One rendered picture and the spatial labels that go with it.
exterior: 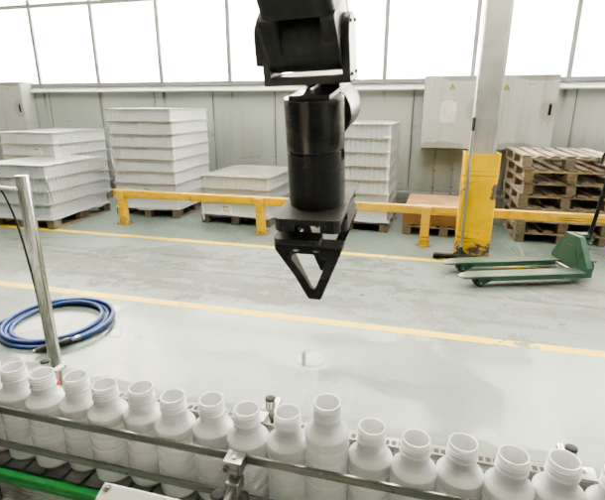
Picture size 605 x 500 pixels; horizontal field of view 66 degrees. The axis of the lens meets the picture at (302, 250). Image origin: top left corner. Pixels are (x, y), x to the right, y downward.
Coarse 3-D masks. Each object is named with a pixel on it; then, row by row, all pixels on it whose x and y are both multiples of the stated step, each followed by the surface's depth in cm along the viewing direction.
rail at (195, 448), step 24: (0, 408) 74; (96, 432) 70; (120, 432) 68; (48, 456) 74; (72, 456) 73; (216, 456) 65; (432, 456) 64; (168, 480) 69; (336, 480) 60; (360, 480) 60
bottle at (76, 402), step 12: (72, 372) 74; (84, 372) 74; (72, 384) 71; (84, 384) 73; (72, 396) 72; (84, 396) 73; (60, 408) 72; (72, 408) 72; (84, 408) 72; (84, 420) 73; (72, 432) 73; (84, 432) 73; (72, 444) 73; (84, 444) 74; (84, 456) 74; (72, 468) 75; (84, 468) 75
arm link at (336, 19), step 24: (264, 0) 36; (288, 0) 36; (312, 0) 35; (336, 0) 36; (264, 24) 38; (288, 24) 39; (312, 24) 38; (336, 24) 37; (264, 48) 40; (288, 48) 39; (312, 48) 39; (336, 48) 38
